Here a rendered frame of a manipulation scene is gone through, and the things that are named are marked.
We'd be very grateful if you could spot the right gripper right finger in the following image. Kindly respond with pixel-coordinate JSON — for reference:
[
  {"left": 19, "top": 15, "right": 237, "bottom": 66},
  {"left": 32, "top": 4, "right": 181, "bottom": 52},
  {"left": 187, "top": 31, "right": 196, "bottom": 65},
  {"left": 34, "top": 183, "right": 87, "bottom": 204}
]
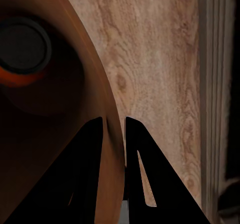
[{"left": 125, "top": 117, "right": 211, "bottom": 224}]

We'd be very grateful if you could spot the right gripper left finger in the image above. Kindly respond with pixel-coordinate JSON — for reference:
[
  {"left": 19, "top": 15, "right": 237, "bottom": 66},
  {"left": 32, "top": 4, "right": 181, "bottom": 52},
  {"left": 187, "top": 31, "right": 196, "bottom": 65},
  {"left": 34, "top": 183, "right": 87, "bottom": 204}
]
[{"left": 3, "top": 117, "right": 103, "bottom": 224}]

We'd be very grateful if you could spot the trash can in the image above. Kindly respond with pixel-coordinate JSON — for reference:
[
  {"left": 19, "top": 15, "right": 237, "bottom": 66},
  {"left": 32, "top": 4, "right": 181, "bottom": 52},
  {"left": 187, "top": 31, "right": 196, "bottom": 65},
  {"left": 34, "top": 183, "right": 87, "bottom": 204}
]
[{"left": 0, "top": 0, "right": 125, "bottom": 224}]

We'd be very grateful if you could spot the can of soda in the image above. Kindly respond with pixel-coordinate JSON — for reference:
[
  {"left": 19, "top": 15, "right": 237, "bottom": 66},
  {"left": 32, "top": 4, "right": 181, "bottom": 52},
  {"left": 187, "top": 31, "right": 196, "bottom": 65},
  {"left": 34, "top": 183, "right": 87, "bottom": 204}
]
[{"left": 0, "top": 15, "right": 56, "bottom": 88}]

